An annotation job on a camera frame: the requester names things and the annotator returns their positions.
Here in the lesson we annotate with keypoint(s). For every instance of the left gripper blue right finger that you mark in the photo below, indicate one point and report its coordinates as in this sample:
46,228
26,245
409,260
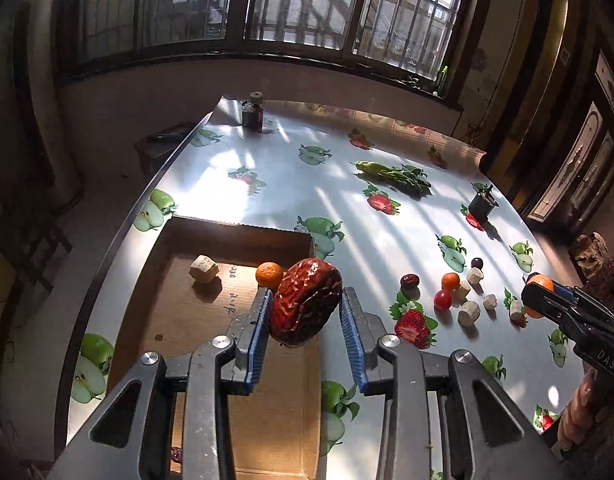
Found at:
362,331

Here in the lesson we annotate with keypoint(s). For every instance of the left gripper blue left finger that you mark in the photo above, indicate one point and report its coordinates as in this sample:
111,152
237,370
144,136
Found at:
251,337

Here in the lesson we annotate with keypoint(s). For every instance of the small dark red jujube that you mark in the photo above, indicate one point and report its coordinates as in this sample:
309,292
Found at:
409,280

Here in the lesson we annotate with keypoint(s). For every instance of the large wrinkled red jujube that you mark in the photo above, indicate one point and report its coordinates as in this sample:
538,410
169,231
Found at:
304,301

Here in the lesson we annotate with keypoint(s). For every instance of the red cherry tomato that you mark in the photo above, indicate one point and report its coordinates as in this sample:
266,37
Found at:
442,300

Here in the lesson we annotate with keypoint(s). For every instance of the large sugarcane chunk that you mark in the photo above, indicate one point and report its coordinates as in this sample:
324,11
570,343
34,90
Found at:
468,313

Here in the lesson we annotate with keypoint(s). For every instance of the large orange tangerine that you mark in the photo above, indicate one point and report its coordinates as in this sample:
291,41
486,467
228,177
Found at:
533,294

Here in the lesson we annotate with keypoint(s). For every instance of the person right hand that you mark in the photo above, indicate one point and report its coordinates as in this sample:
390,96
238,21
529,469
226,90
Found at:
577,418

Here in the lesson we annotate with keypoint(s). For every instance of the carved wooden root ornament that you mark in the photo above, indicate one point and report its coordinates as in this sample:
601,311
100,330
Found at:
591,258

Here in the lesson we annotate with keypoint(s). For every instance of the brown cardboard tray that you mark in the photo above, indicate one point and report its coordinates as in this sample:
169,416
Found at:
173,367

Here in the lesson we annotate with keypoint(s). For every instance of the small orange tangerine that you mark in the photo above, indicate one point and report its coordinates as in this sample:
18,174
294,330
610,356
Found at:
450,281

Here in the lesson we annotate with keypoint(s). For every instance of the sugarcane chunk beside tangerine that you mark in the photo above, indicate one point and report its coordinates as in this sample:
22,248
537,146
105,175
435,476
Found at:
459,295

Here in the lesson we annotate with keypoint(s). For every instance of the red jujube at tray edge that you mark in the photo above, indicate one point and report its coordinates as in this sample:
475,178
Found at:
176,454

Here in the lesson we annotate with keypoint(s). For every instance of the fruit print tablecloth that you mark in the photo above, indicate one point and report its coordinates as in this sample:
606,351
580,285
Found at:
460,402

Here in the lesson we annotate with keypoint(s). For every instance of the green leafy vegetable bunch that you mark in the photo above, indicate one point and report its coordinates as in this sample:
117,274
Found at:
408,179

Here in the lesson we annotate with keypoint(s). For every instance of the black plant pot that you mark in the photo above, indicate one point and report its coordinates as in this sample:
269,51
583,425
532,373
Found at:
483,202

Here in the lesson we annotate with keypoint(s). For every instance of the dark side stool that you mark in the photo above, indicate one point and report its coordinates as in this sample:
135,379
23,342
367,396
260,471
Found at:
155,148

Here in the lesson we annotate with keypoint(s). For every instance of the dark ink bottle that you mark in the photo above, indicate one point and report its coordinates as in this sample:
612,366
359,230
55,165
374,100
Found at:
252,111

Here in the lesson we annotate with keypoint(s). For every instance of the green bottle on windowsill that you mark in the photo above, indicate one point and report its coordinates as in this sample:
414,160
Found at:
440,80

